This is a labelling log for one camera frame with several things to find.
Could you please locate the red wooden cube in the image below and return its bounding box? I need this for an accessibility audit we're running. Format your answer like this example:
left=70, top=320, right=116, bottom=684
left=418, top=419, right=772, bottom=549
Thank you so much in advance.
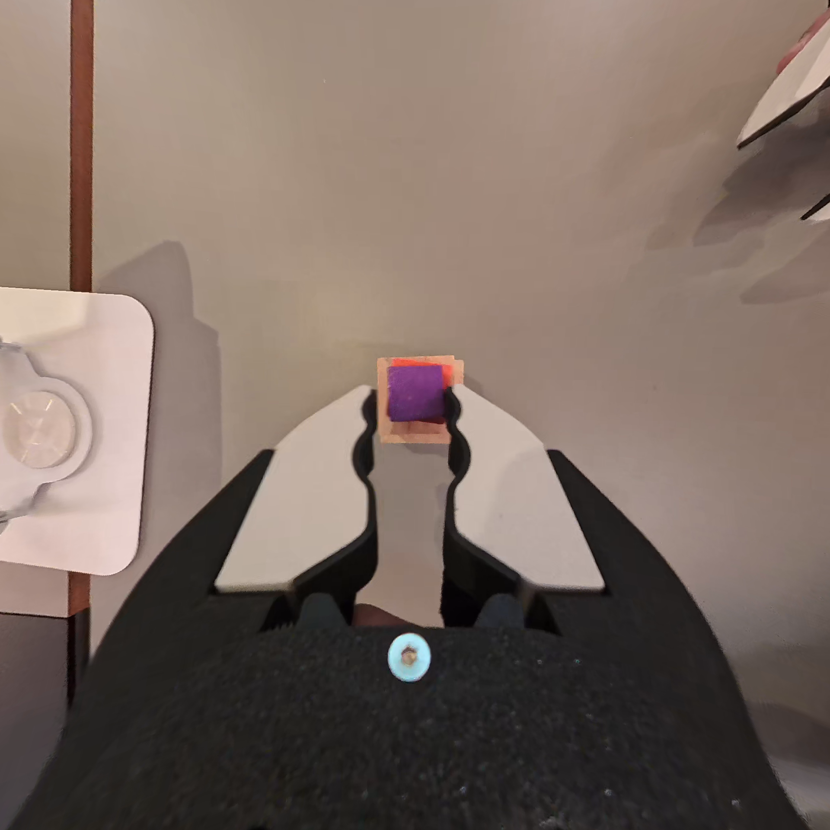
left=389, top=358, right=463, bottom=390

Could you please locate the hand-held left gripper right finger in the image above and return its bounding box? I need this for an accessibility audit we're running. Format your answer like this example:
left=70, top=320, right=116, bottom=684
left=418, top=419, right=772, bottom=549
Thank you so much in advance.
left=444, top=384, right=607, bottom=597

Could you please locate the purple wooden cube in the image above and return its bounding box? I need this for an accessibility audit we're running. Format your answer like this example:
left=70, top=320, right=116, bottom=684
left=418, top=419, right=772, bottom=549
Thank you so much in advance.
left=387, top=364, right=450, bottom=425

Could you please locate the person's right hand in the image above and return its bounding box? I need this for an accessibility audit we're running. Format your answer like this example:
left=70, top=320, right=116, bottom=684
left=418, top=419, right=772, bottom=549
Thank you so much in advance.
left=776, top=13, right=830, bottom=76

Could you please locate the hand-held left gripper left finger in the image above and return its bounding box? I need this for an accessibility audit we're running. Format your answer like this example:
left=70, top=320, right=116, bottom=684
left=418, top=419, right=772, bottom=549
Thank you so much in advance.
left=214, top=384, right=382, bottom=597

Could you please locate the white folding stand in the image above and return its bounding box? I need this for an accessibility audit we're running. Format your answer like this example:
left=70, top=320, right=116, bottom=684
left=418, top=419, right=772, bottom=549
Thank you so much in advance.
left=0, top=287, right=155, bottom=577

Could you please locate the medium wooden cube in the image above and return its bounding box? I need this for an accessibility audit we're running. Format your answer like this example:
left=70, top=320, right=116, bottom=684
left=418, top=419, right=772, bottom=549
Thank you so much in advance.
left=377, top=356, right=465, bottom=447

